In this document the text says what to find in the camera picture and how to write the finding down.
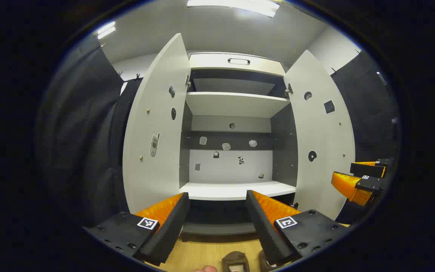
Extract brown fuzzy shoe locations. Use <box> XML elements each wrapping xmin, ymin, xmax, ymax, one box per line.
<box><xmin>258</xmin><ymin>249</ymin><xmax>290</xmax><ymax>271</ymax></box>
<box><xmin>221</xmin><ymin>251</ymin><xmax>250</xmax><ymax>272</ymax></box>

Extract black backdrop cloth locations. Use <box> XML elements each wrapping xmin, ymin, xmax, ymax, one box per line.
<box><xmin>36</xmin><ymin>45</ymin><xmax>401</xmax><ymax>227</ymax></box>

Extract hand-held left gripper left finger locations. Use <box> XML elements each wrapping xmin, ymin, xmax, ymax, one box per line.
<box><xmin>83</xmin><ymin>192</ymin><xmax>191</xmax><ymax>267</ymax></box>

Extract white cabinet drawer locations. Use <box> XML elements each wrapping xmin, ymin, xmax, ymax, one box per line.
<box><xmin>189</xmin><ymin>53</ymin><xmax>286</xmax><ymax>76</ymax></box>

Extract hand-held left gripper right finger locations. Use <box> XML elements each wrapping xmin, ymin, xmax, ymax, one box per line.
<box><xmin>245</xmin><ymin>190</ymin><xmax>350</xmax><ymax>267</ymax></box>

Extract white grey shoe cabinet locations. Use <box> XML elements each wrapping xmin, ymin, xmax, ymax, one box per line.
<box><xmin>179</xmin><ymin>52</ymin><xmax>299</xmax><ymax>236</ymax></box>

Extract long ceiling light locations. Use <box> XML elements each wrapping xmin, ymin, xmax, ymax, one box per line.
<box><xmin>187</xmin><ymin>0</ymin><xmax>280</xmax><ymax>18</ymax></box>
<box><xmin>97</xmin><ymin>22</ymin><xmax>116</xmax><ymax>40</ymax></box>

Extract white cabinet door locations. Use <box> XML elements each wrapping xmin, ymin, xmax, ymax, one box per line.
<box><xmin>122</xmin><ymin>33</ymin><xmax>191</xmax><ymax>214</ymax></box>
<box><xmin>284</xmin><ymin>50</ymin><xmax>356</xmax><ymax>221</ymax></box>

